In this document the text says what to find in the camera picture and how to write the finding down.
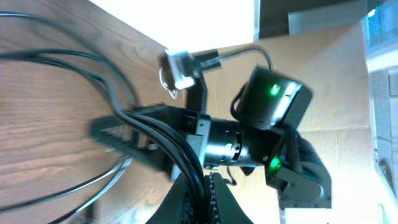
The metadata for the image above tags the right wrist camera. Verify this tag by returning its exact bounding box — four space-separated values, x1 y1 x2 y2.
159 49 221 113

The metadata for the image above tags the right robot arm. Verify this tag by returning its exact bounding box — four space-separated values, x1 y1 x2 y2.
132 66 332 209

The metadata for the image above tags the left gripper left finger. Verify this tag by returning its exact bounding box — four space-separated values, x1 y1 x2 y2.
146 174 195 224

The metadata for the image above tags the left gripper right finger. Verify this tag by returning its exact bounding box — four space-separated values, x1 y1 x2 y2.
204 173 253 224

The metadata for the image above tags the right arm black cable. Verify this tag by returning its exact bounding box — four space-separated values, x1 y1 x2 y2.
214 45 274 73

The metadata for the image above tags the black usb cable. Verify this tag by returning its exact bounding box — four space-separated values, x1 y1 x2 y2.
0 11 139 224
0 49 206 203

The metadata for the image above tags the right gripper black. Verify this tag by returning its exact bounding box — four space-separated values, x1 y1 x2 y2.
90 105 211 171

